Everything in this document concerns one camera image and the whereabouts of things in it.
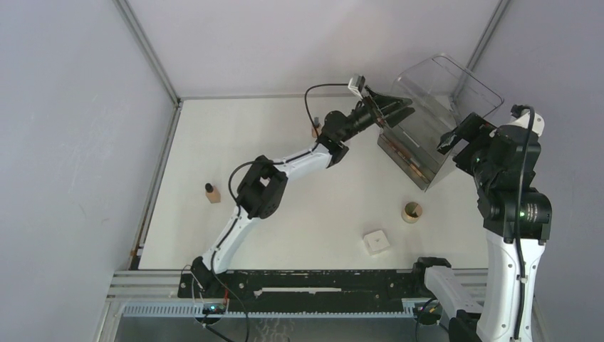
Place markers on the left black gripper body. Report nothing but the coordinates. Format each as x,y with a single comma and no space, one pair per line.
366,116

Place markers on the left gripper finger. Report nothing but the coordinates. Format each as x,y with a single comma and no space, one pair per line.
392,118
389,105

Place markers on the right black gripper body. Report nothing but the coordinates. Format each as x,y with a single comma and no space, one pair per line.
478,130

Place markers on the clear acrylic organizer box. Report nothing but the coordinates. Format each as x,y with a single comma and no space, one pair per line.
443,93

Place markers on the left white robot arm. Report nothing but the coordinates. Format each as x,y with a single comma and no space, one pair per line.
261,189

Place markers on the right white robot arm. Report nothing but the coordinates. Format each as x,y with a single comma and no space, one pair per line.
517,219

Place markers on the foundation bottle with pump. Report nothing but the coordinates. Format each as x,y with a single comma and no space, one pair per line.
316,127

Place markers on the gold round jar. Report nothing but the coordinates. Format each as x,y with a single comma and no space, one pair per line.
411,212

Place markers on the white cube box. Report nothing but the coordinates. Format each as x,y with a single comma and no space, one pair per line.
376,242

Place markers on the square foundation bottle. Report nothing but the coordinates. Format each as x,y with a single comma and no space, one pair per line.
212,193

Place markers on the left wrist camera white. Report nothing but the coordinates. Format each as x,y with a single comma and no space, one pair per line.
356,85

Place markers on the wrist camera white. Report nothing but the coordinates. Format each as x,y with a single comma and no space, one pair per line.
525,116
356,85

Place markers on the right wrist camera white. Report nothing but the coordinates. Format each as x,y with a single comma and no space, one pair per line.
525,116

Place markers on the black mounting rail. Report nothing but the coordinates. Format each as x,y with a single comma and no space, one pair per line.
373,291

